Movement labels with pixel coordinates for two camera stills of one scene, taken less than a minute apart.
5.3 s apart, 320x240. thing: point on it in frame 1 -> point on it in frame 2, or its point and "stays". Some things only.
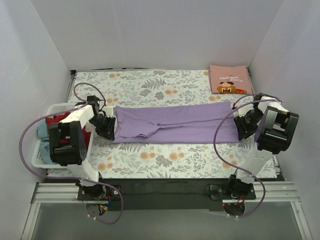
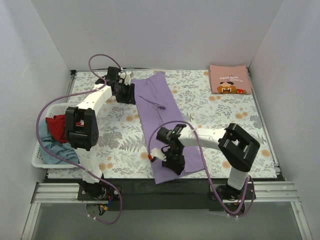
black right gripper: [243, 127] -> [175, 161]
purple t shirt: [204, 122] -> [158, 107]
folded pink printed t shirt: [230, 79] stays
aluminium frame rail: [41, 193] stays
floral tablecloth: [121, 88] stays
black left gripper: [107, 126] -> [127, 94]
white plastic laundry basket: [38, 160] stays
